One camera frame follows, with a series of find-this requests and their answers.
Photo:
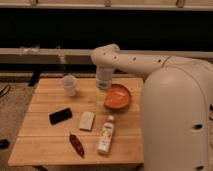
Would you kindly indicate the red chili pepper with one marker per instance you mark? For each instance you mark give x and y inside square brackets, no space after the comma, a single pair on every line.
[76,145]

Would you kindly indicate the black rectangular eraser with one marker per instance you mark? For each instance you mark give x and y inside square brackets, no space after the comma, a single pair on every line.
[60,116]

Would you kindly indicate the orange bowl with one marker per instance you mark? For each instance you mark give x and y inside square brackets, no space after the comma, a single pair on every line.
[117,97]

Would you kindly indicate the black object on floor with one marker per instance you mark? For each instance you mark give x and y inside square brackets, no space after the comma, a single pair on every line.
[4,143]

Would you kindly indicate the white sponge block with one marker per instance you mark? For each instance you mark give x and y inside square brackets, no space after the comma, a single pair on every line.
[86,121]

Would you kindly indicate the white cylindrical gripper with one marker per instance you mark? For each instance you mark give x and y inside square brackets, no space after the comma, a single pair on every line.
[103,77]

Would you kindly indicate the white plastic bottle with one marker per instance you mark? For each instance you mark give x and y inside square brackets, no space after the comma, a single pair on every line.
[106,136]

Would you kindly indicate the white ceramic cup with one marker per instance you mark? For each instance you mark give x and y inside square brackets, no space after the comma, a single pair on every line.
[68,82]

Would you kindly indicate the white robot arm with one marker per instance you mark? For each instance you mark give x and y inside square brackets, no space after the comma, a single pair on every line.
[175,105]

